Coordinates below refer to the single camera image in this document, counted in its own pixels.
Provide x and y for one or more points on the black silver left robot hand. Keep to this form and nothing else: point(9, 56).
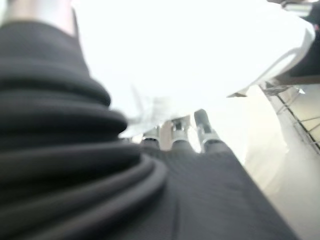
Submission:
point(87, 175)

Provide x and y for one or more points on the white duvet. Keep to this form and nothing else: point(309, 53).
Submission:
point(187, 50)

